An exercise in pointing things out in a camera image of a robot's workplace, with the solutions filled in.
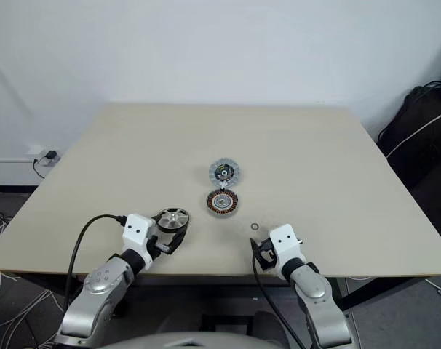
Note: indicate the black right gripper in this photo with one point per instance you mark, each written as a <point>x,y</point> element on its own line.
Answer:
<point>268,254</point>

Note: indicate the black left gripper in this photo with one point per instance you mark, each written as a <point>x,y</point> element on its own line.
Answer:
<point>158,247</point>

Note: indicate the black rimmed silver motor rotor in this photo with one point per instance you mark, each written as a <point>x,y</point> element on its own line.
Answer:
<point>173,218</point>

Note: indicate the copper wound motor stator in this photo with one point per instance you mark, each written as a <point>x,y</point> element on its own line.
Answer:
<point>215,203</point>

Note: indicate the round metal gear part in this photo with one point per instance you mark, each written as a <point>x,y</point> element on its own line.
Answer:
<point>235,171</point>

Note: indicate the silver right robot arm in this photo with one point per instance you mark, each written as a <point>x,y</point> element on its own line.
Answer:
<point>315,291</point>

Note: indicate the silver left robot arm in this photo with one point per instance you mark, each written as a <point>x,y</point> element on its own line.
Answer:
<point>97,287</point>

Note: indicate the grey robot torso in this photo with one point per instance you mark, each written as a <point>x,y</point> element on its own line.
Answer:
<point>191,340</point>

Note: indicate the black plug-in charger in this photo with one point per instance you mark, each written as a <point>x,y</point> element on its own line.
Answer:
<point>52,155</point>

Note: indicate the black fabric bag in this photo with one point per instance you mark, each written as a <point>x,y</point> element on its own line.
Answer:
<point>424,152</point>

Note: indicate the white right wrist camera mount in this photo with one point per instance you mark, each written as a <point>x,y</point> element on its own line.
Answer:
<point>286,241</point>

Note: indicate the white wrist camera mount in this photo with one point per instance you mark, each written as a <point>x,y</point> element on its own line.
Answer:
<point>286,241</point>
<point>137,229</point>

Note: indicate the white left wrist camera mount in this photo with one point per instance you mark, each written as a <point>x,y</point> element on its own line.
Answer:
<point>137,229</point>

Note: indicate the black table frame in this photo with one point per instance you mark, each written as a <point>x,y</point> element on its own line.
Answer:
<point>206,285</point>

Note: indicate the white wall socket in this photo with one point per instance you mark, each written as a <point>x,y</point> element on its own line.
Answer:
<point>33,149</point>

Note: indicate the white wall trunking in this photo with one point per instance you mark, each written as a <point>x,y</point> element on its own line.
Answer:
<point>9,172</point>

